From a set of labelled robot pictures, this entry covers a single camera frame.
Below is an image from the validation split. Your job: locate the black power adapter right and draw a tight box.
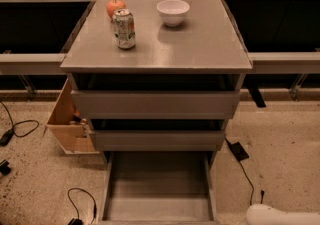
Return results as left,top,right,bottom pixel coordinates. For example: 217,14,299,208
230,142,249,161

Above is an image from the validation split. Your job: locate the grey metal rail left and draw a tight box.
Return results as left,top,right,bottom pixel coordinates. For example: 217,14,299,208
0,54,65,75

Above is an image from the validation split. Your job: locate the black cable left floor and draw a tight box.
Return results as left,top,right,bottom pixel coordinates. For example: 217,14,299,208
0,101,40,147

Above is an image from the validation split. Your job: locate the black cable bottom left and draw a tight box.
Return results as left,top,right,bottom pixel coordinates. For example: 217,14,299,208
67,187,98,225

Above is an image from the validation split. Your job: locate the grey metal rail right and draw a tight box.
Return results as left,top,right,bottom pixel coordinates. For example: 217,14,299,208
248,52,320,74

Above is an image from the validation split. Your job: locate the grey drawer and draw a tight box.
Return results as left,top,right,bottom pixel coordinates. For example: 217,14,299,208
71,90,240,119
90,131,225,151
97,152,219,225

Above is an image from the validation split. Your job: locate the grey drawer cabinet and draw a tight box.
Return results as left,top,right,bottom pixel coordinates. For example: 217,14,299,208
59,0,253,170

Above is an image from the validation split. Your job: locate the black object left edge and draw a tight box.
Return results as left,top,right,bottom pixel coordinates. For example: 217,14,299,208
0,160,11,175

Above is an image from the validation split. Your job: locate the black cable right floor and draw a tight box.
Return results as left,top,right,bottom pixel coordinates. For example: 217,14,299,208
225,138,266,207

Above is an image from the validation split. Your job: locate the crumpled soda can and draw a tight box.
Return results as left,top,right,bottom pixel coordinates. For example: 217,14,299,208
112,8,136,49

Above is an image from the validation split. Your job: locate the black cable floor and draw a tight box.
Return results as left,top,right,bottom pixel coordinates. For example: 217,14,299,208
225,138,266,207
0,101,40,147

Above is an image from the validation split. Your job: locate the grey bottom drawer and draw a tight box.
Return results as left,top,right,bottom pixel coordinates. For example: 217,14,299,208
97,152,219,225

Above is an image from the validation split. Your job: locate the grey middle drawer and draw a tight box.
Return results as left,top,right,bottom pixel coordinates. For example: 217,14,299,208
90,131,225,151

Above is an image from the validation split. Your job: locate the grey metal rail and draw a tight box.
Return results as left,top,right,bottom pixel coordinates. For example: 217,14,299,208
248,52,320,74
0,54,65,75

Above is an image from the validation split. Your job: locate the grey top drawer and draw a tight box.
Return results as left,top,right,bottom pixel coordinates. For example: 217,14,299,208
71,90,240,119

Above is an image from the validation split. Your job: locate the red apple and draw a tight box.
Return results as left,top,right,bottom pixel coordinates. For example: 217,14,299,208
106,0,126,18

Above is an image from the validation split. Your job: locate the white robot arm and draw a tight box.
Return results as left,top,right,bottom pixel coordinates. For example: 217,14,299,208
246,204,320,225

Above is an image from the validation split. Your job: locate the white ceramic bowl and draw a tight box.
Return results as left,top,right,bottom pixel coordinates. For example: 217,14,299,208
157,0,190,27

